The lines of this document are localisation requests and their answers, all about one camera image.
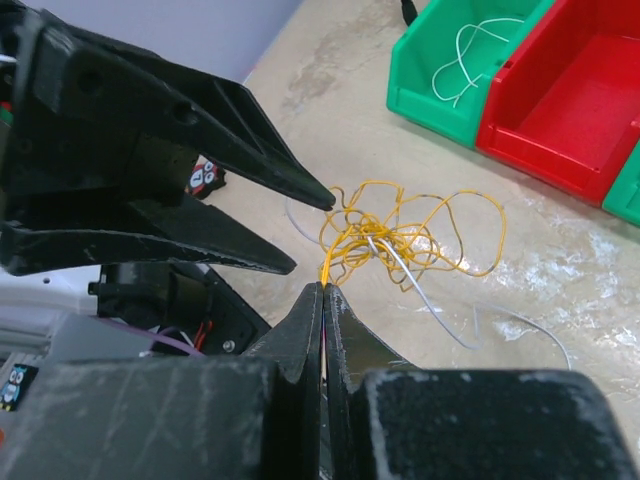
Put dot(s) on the right green plastic bin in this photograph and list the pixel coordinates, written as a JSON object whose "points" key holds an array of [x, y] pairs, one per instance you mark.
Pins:
{"points": [[623, 198]]}

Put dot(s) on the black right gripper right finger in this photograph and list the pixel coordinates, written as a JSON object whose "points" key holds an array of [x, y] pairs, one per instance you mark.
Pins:
{"points": [[391, 420]]}

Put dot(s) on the left green plastic bin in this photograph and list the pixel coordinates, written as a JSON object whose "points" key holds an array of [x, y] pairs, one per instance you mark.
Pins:
{"points": [[442, 66]]}

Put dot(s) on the red plastic bin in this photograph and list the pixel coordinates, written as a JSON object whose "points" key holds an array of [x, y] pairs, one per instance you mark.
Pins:
{"points": [[564, 108]]}

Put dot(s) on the green plastic bin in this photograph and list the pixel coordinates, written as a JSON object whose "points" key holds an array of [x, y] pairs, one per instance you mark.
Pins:
{"points": [[623, 198], [442, 66]]}

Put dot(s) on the small black orange card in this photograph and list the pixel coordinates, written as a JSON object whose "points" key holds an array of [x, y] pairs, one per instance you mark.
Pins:
{"points": [[205, 178]]}

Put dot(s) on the owl sticker blue black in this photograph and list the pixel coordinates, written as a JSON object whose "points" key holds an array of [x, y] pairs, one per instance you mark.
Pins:
{"points": [[15, 388]]}

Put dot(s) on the black music stand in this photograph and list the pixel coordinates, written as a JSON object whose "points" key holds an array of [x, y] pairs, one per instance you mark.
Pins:
{"points": [[409, 11]]}

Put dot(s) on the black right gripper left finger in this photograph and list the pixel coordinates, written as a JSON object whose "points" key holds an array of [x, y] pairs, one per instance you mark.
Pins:
{"points": [[253, 416]]}

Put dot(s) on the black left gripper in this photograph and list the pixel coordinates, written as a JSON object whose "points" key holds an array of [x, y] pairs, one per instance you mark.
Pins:
{"points": [[99, 118]]}

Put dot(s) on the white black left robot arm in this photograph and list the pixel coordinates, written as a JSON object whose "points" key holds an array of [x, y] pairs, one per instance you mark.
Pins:
{"points": [[141, 295]]}

